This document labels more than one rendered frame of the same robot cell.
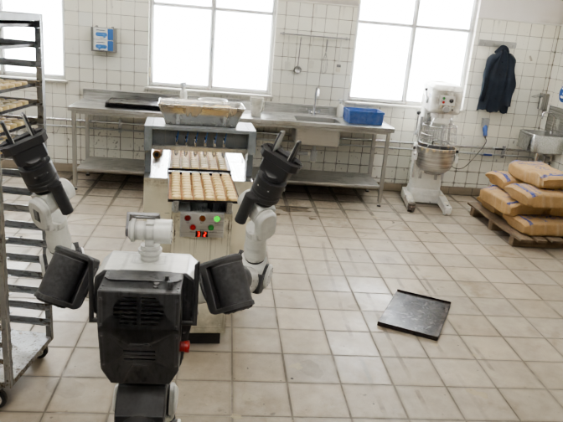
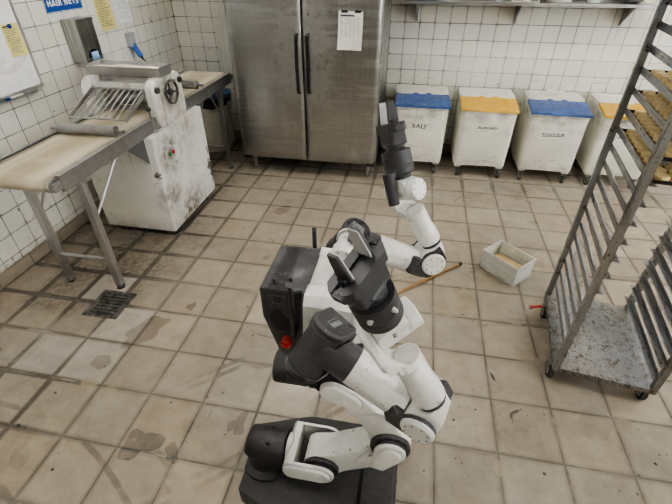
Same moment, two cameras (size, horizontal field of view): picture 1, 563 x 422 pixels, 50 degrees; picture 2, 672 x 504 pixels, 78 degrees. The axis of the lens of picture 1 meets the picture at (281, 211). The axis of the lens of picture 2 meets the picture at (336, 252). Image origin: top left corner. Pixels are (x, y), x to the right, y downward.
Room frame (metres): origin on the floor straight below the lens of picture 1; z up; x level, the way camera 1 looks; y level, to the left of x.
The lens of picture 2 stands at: (1.75, -0.50, 1.94)
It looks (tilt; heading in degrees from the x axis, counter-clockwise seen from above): 36 degrees down; 107
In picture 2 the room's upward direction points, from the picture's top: straight up
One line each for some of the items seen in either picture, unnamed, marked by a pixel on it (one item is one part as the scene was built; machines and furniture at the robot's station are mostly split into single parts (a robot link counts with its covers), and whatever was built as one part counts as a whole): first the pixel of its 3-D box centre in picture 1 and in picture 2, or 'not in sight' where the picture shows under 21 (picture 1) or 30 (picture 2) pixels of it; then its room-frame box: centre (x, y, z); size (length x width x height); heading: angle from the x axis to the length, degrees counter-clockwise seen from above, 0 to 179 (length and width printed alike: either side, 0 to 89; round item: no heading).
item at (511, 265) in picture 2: not in sight; (506, 262); (2.26, 2.19, 0.08); 0.30 x 0.22 x 0.16; 142
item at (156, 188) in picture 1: (194, 210); not in sight; (4.49, 0.67, 0.42); 1.28 x 0.72 x 0.84; 10
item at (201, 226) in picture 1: (202, 224); not in sight; (3.17, 0.43, 0.77); 0.24 x 0.04 x 0.14; 100
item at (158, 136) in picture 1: (199, 148); not in sight; (4.02, 0.59, 1.01); 0.72 x 0.33 x 0.34; 100
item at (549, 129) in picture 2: not in sight; (545, 136); (2.63, 4.12, 0.38); 0.64 x 0.54 x 0.77; 95
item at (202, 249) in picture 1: (198, 254); not in sight; (3.53, 0.50, 0.45); 0.70 x 0.34 x 0.90; 10
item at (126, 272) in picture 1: (146, 312); (324, 306); (1.46, 0.34, 1.10); 0.34 x 0.30 x 0.36; 96
